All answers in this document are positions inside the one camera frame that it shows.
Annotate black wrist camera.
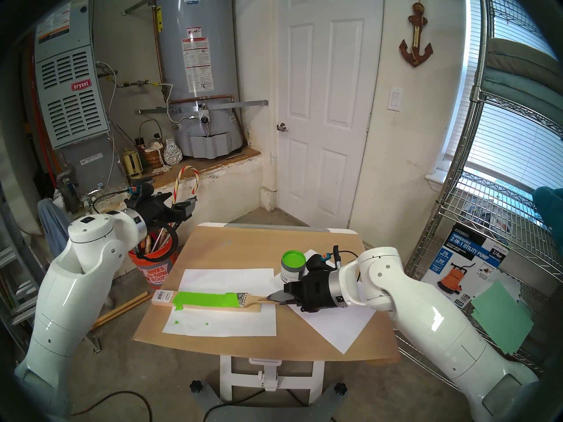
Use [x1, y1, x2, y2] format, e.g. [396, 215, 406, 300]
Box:
[306, 245, 344, 274]
[127, 183, 154, 202]

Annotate metal water heater strap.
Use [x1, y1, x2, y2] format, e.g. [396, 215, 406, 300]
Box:
[136, 100, 269, 115]

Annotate olive folded cushion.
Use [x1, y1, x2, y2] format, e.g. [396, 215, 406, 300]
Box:
[486, 38, 563, 81]

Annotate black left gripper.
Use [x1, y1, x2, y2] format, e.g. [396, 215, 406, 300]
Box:
[140, 193, 197, 227]

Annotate wooden chip paint brush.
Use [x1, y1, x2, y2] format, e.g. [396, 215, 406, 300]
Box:
[238, 292, 277, 305]

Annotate wicker basket with handle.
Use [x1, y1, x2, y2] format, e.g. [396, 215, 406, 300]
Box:
[139, 119, 164, 169]

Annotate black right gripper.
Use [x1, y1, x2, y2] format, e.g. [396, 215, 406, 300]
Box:
[267, 267, 348, 313]

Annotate brown hardboard table cover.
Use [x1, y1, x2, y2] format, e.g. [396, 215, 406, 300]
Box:
[133, 226, 401, 365]

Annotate rusty anchor wall decoration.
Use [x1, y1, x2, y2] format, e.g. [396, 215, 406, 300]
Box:
[399, 0, 434, 68]

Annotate grey bryant furnace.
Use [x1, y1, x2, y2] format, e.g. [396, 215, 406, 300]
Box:
[33, 0, 128, 193]

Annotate green paint sample jar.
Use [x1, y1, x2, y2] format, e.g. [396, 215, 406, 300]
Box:
[281, 251, 307, 285]

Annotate wooden sticks bundle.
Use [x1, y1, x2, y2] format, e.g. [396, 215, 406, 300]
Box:
[90, 291, 154, 331]

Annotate light wood plank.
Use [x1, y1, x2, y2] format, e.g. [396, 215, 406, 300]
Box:
[152, 290, 263, 313]

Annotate white window blinds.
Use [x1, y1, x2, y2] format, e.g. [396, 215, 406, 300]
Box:
[444, 0, 563, 193]

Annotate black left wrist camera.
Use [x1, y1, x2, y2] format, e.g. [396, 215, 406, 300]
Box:
[127, 183, 154, 202]

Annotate chrome wire shelf rack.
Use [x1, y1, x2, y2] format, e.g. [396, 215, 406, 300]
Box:
[396, 0, 563, 415]

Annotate white water heater platform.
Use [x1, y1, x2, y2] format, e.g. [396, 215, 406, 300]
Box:
[75, 148, 262, 224]

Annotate blue cloth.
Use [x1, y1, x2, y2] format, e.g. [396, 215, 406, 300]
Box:
[37, 198, 73, 259]

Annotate grey water heater tank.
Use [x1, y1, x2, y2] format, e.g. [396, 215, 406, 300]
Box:
[156, 0, 245, 159]

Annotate teal folded cushion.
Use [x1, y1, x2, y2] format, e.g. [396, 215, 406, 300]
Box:
[479, 67, 563, 118]

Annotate utility pump box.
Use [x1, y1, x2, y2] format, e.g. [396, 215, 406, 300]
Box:
[420, 223, 510, 309]

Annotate orange plastic bucket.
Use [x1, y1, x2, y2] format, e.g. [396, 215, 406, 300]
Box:
[128, 234, 179, 286]

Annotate white paper sheet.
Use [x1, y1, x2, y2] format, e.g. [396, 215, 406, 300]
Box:
[162, 268, 277, 338]
[272, 250, 380, 354]

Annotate striped candy cane decoration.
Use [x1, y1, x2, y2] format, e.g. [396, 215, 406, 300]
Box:
[174, 165, 200, 202]

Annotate foil wrapped object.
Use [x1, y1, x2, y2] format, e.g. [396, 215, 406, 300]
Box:
[163, 139, 183, 165]

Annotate white panel door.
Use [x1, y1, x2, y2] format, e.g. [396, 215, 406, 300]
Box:
[277, 0, 384, 230]

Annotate tan board table top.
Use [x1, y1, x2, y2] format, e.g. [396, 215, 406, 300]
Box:
[198, 222, 359, 404]

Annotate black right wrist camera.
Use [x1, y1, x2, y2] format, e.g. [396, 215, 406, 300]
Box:
[306, 245, 344, 274]

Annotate light green paper sheet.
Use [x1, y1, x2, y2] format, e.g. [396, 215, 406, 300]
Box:
[471, 280, 535, 355]

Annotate aluminium ladder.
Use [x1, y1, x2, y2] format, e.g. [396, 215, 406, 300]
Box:
[0, 184, 44, 351]

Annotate black floor cable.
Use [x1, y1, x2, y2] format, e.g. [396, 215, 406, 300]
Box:
[73, 390, 153, 422]

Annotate dark teal fabric object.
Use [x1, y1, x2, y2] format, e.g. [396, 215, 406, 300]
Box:
[533, 187, 563, 237]

